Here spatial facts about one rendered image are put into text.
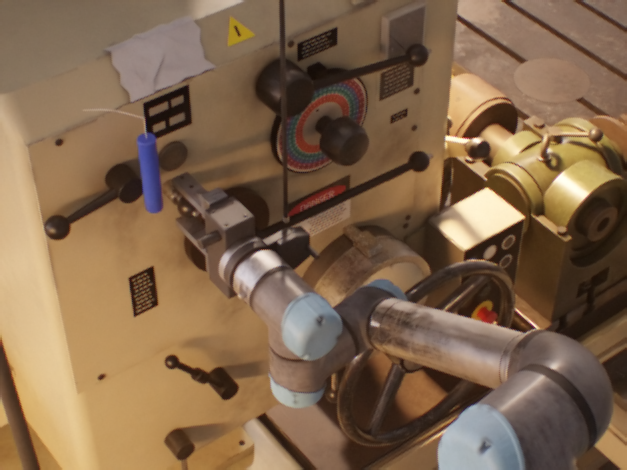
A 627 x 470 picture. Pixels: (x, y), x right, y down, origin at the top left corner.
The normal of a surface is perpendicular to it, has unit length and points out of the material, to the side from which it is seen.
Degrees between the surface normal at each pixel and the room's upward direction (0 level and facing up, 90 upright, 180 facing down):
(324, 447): 0
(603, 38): 0
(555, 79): 0
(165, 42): 56
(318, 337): 90
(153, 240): 90
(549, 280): 90
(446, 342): 51
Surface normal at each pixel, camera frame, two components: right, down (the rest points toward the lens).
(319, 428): 0.00, -0.73
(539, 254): -0.80, 0.40
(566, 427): 0.48, -0.15
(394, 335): -0.79, 0.05
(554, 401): 0.18, -0.56
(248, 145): 0.60, 0.55
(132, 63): 0.40, 0.06
